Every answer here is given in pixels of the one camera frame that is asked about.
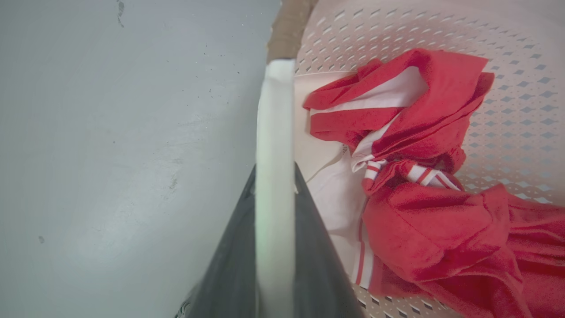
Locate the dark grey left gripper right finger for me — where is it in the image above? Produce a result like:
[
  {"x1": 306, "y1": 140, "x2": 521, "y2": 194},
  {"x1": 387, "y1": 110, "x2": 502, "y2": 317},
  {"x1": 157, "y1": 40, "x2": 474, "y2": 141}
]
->
[{"x1": 294, "y1": 162, "x2": 365, "y2": 318}]

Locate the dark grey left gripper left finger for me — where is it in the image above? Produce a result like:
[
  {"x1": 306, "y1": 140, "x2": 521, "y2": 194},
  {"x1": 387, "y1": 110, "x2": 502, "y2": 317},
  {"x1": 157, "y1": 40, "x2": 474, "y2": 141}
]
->
[{"x1": 176, "y1": 165, "x2": 257, "y2": 318}]

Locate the white perforated plastic laundry basket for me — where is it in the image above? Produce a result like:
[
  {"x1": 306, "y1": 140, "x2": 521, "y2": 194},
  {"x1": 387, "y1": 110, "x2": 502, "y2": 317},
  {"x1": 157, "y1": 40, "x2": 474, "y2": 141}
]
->
[{"x1": 255, "y1": 0, "x2": 565, "y2": 318}]

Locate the red white striped garment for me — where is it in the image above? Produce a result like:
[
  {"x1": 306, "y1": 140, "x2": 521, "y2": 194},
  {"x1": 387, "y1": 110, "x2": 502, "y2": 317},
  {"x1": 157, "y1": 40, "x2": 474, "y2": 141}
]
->
[{"x1": 303, "y1": 48, "x2": 565, "y2": 318}]

